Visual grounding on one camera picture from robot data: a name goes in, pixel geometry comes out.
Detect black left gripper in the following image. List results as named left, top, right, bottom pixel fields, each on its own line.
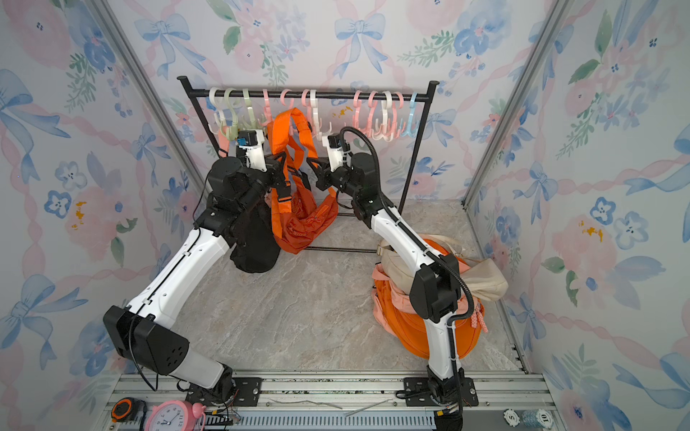
left=243, top=153, right=289, bottom=219

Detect pink alarm clock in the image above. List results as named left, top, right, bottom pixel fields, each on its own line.
left=145, top=400, right=206, bottom=431

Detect white hook leftmost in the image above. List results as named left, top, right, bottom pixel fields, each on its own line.
left=208, top=87, right=226, bottom=133

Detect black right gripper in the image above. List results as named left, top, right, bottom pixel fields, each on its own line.
left=310, top=154, right=364, bottom=203

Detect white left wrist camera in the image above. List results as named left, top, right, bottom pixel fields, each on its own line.
left=236, top=129, right=267, bottom=172

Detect black clothes rack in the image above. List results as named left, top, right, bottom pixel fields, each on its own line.
left=177, top=75, right=440, bottom=254

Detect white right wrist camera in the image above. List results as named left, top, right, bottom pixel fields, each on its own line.
left=323, top=135, right=346, bottom=172

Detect light blue hook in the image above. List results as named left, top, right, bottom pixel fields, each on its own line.
left=399, top=93, right=420, bottom=138

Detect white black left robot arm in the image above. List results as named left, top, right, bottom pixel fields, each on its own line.
left=103, top=154, right=286, bottom=404

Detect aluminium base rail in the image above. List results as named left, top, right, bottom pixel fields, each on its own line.
left=101, top=368, right=562, bottom=431

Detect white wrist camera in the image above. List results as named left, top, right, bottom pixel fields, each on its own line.
left=236, top=129, right=267, bottom=172
left=323, top=135, right=346, bottom=172

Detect white poker chips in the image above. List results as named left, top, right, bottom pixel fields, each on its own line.
left=503, top=409, right=555, bottom=430

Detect orange black tape measure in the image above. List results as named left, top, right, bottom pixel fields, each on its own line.
left=111, top=397, right=147, bottom=423

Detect beige crossbody bag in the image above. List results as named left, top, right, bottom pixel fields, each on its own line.
left=377, top=233, right=508, bottom=302

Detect black crossbody bag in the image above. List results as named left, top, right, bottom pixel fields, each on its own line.
left=230, top=202, right=281, bottom=273

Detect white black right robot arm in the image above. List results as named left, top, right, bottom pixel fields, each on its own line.
left=307, top=153, right=474, bottom=406

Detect black corrugated cable conduit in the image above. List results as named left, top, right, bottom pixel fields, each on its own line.
left=338, top=126, right=476, bottom=431

